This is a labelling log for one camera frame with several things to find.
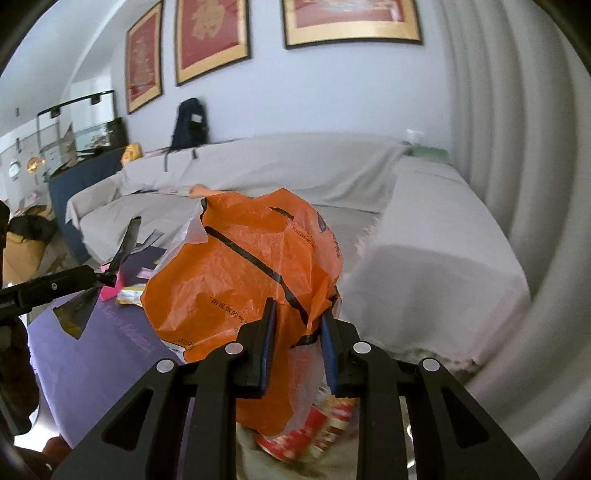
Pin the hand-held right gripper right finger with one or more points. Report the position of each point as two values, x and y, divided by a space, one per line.
328 355

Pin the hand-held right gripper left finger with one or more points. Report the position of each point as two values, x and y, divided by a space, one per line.
267 346

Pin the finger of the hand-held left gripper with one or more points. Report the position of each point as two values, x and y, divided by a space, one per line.
60 284

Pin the red snack packet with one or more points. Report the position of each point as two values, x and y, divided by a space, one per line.
318 425

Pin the yellow snack packet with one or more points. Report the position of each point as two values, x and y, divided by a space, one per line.
131 296

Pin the orange plastic bag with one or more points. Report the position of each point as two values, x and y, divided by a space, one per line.
231 277

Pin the cardboard box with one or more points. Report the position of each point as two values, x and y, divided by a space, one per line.
23 258

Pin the pink carton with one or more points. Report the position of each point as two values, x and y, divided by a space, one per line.
111 291

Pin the black bag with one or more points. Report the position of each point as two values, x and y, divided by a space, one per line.
32 228

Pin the navy covered furniture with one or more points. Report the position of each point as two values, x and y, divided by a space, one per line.
69 198

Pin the white fringed cloth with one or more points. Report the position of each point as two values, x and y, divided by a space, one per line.
438 258

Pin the yellow plush toy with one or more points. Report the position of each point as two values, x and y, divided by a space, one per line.
132 153

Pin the glass fish tank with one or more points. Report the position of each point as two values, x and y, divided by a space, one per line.
78 134

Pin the orange back scratcher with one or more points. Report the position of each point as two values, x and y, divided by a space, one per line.
201 189

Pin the grey covered sofa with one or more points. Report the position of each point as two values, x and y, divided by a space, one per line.
300 166

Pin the dark blue backpack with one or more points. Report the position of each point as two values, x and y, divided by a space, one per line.
189 124

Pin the green box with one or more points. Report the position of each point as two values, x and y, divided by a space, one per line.
429 152

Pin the small white device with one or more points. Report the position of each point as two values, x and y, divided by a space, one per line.
413 136

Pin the tall red framed picture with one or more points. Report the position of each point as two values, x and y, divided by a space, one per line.
144 60

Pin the square red framed picture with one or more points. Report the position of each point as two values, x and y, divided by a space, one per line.
210 41

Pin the white curtain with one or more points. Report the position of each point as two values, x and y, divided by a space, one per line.
521 138

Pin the wide red framed picture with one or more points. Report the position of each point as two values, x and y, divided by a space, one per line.
351 23

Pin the orange round wall ornament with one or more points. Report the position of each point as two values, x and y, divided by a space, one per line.
35 165

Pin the white round wall clock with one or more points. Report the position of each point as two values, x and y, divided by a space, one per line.
14 170

